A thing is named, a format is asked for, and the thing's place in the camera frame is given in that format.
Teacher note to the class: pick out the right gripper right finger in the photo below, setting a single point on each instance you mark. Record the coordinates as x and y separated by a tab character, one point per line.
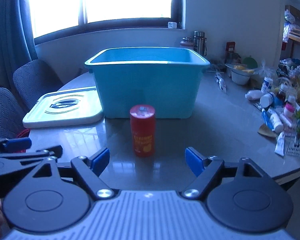
240	196

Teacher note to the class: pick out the clear acrylic stand figure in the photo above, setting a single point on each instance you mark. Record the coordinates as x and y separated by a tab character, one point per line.
293	141

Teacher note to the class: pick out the white bin lid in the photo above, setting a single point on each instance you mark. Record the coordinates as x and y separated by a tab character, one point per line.
72	107

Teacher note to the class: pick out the red dark box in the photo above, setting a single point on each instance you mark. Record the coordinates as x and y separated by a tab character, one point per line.
229	51

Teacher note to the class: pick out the white bottle near edge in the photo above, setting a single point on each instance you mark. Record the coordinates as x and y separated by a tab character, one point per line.
275	121

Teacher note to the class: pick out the brown syrup bottle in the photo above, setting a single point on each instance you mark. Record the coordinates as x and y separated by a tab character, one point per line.
283	89

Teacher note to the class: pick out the grey office chair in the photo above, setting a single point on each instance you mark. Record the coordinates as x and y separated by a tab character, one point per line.
11	115
35	79

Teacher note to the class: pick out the wooden shelf with clutter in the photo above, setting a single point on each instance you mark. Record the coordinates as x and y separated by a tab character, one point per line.
291	32

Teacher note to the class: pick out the white bowl with fruit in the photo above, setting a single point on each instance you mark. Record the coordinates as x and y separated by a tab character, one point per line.
240	74

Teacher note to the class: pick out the red vitamin tube bottle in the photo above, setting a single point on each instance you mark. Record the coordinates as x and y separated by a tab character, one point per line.
142	123

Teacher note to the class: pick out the pink water bottle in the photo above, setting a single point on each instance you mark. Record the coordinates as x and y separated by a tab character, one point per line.
187	42

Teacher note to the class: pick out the white sachet packet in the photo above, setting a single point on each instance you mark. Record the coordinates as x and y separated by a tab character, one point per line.
220	81

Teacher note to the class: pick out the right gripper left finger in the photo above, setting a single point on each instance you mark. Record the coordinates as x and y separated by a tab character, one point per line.
52	198

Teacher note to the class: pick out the white medicine bottle upright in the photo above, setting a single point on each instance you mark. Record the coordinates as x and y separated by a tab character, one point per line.
266	85

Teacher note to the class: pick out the small white windowsill device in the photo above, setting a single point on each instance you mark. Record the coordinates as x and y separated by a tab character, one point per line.
172	25

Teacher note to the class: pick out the steel thermos flask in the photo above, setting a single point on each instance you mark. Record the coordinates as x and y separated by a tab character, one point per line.
199	41

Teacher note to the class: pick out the grey office chair far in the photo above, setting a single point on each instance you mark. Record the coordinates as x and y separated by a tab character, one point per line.
35	79

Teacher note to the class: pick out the pink cap white bottle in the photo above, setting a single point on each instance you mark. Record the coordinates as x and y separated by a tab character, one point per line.
289	110

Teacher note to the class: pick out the grey office chair near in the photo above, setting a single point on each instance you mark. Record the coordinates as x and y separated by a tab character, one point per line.
11	115

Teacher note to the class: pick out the teal plastic storage bin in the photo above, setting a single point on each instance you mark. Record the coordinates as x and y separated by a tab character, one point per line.
165	78

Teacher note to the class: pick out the white bottle lying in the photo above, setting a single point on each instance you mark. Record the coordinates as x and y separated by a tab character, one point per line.
253	95

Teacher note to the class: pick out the white ointment tube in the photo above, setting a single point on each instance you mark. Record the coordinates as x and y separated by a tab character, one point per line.
280	144

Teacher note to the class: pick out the green round lid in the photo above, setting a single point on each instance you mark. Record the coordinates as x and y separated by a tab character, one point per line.
250	62

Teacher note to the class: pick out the white jar blue label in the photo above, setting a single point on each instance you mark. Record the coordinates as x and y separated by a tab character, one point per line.
267	100

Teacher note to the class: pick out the clear plastic bag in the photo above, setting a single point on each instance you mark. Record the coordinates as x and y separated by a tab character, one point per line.
265	71

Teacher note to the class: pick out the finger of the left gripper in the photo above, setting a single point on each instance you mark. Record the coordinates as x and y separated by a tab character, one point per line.
13	162
14	145

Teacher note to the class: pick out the blue window curtain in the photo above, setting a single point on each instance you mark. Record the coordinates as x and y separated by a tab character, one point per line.
16	37

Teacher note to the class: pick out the blue toothpaste tube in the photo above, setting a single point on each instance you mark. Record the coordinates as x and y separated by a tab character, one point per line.
267	120

